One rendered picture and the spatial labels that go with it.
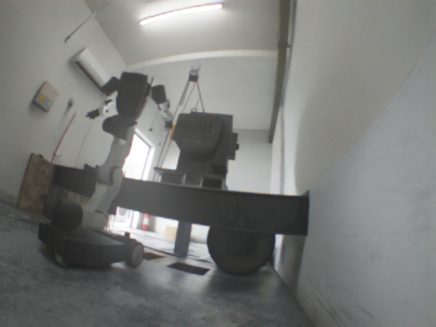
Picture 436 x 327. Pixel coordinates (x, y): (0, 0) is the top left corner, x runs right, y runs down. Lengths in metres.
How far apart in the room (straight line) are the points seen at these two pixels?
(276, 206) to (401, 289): 0.95
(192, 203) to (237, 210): 0.32
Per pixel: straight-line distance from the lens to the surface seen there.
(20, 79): 2.62
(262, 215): 1.19
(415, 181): 0.45
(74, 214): 1.12
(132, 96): 1.40
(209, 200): 1.23
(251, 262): 1.66
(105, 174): 1.33
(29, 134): 2.58
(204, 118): 1.85
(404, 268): 0.47
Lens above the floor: 0.41
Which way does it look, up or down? 20 degrees up
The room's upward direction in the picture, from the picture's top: 9 degrees clockwise
